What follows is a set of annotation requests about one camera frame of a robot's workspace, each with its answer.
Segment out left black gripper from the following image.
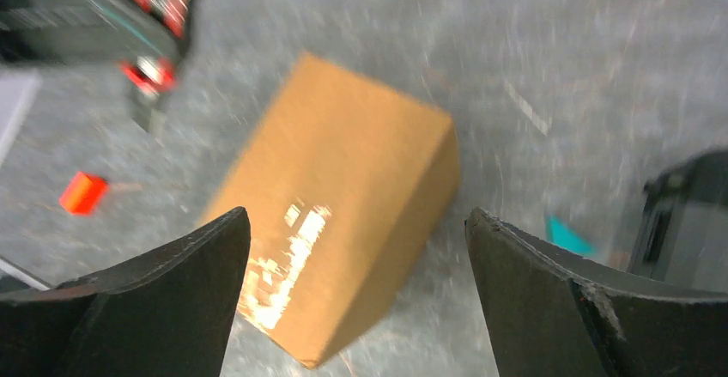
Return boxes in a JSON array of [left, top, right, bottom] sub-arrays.
[[1, 0, 195, 66]]

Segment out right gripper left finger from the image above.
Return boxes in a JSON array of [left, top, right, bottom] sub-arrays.
[[1, 207, 251, 376]]

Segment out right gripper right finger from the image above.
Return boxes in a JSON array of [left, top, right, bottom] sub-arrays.
[[464, 208, 727, 376]]

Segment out brown cardboard express box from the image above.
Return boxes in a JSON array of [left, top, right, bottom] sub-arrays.
[[201, 53, 460, 369]]

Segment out teal triangular block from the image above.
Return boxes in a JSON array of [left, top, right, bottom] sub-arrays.
[[545, 215, 594, 257]]

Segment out small red block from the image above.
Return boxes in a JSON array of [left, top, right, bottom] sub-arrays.
[[59, 172, 109, 216]]

